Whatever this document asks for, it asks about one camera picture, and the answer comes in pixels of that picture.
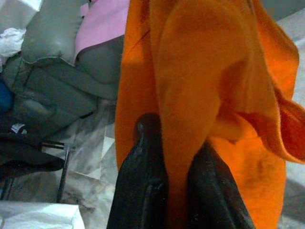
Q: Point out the orange shirt with badge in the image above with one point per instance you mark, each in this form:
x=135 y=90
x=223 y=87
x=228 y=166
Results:
x=202 y=71

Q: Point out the green sofa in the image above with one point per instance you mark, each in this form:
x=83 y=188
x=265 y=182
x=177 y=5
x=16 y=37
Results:
x=59 y=78

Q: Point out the white plastic bag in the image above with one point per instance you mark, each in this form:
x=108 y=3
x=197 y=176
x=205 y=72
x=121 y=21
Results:
x=9 y=45

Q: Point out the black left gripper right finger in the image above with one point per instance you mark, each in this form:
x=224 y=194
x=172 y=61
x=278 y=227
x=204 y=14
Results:
x=214 y=198

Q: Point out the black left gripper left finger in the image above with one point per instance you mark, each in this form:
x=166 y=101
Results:
x=140 y=190

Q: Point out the white shirt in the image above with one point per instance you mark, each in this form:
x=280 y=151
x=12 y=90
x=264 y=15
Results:
x=35 y=215

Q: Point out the black metal drying rack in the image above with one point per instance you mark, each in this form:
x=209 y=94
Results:
x=63 y=176

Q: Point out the pink cloth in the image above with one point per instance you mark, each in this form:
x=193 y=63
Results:
x=104 y=23

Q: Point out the dark navy hanging garment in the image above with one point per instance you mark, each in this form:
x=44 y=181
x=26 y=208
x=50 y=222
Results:
x=23 y=152

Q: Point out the blue storage bag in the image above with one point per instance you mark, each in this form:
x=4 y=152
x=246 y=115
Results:
x=4 y=95

